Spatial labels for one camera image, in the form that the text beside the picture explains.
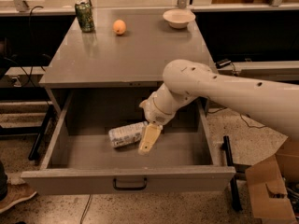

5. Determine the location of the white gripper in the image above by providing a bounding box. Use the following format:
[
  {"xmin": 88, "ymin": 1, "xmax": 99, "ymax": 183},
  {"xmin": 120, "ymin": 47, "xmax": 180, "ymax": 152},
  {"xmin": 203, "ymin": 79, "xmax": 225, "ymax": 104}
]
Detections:
[{"xmin": 138, "ymin": 84, "xmax": 194, "ymax": 155}]

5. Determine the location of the blue label plastic bottle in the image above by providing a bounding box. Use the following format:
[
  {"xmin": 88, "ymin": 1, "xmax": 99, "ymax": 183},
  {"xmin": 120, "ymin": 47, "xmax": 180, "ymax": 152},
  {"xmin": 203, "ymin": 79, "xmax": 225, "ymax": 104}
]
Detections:
[{"xmin": 108, "ymin": 121, "xmax": 148, "ymax": 148}]

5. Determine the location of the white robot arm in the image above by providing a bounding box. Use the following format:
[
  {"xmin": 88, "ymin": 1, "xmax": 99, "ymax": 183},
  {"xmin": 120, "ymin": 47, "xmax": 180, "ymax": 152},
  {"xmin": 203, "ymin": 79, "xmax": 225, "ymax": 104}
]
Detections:
[{"xmin": 139, "ymin": 60, "xmax": 299, "ymax": 155}]

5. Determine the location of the grey open top drawer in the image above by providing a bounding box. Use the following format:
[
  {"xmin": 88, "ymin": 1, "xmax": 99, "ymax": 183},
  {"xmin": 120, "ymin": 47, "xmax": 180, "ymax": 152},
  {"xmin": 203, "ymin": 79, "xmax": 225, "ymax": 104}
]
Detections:
[{"xmin": 22, "ymin": 88, "xmax": 235, "ymax": 195}]

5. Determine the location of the grey cabinet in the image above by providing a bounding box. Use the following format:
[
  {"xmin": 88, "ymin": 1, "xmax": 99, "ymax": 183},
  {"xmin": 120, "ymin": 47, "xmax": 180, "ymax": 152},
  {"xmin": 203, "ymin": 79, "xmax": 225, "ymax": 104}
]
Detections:
[{"xmin": 40, "ymin": 7, "xmax": 214, "ymax": 93}]

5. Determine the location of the black table leg right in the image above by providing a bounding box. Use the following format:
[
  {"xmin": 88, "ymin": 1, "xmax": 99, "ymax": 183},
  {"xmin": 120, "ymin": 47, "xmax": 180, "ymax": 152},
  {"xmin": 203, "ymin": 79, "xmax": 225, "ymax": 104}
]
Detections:
[{"xmin": 221, "ymin": 135, "xmax": 243, "ymax": 213}]

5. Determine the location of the black table leg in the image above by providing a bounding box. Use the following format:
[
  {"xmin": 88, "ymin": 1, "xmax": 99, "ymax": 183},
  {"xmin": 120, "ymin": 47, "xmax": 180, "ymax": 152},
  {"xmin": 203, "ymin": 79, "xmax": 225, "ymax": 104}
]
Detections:
[
  {"xmin": 28, "ymin": 105, "xmax": 54, "ymax": 161},
  {"xmin": 221, "ymin": 135, "xmax": 243, "ymax": 213}
]

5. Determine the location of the black power adapter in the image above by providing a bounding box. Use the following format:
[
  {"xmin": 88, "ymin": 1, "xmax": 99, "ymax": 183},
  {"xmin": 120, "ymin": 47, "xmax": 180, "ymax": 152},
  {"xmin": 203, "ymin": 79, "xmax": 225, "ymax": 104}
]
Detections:
[{"xmin": 216, "ymin": 59, "xmax": 231, "ymax": 69}]

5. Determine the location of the orange fruit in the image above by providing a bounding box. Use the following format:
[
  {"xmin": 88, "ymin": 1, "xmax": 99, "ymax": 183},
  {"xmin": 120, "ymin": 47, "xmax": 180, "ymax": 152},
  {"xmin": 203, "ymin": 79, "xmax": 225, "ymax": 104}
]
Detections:
[{"xmin": 113, "ymin": 20, "xmax": 126, "ymax": 35}]

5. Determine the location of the white bowl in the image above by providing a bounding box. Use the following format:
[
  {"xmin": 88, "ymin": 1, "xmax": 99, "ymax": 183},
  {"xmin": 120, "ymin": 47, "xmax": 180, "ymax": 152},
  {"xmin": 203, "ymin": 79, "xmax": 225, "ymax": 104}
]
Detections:
[{"xmin": 163, "ymin": 9, "xmax": 195, "ymax": 29}]

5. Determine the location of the black table leg left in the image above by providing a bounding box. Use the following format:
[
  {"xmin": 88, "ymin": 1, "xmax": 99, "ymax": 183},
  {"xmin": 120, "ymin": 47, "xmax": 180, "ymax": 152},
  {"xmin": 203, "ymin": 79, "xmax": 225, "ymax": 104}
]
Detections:
[{"xmin": 28, "ymin": 105, "xmax": 54, "ymax": 161}]

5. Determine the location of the green soda can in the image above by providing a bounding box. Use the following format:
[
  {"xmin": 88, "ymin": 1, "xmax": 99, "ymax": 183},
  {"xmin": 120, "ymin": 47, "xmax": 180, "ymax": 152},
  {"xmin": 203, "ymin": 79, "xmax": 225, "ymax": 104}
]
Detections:
[{"xmin": 75, "ymin": 0, "xmax": 94, "ymax": 33}]

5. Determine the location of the cardboard box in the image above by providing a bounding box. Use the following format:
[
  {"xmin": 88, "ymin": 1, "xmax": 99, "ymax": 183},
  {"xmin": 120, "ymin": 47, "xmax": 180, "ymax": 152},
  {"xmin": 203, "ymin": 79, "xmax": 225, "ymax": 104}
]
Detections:
[{"xmin": 245, "ymin": 138, "xmax": 299, "ymax": 224}]

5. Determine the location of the brown shoe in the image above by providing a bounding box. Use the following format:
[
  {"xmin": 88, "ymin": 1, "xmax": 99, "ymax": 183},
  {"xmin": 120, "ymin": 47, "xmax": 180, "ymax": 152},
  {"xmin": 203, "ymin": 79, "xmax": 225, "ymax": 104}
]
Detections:
[{"xmin": 0, "ymin": 184, "xmax": 36, "ymax": 213}]

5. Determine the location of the black cable on floor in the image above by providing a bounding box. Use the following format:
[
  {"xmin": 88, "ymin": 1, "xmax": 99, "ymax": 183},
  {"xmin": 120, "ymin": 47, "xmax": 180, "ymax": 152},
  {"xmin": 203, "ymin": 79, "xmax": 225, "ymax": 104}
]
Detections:
[{"xmin": 207, "ymin": 106, "xmax": 267, "ymax": 130}]

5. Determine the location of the black drawer handle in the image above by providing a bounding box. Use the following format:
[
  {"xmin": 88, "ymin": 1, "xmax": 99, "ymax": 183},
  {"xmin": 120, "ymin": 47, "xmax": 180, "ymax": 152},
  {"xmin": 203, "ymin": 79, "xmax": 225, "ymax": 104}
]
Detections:
[{"xmin": 112, "ymin": 178, "xmax": 148, "ymax": 191}]

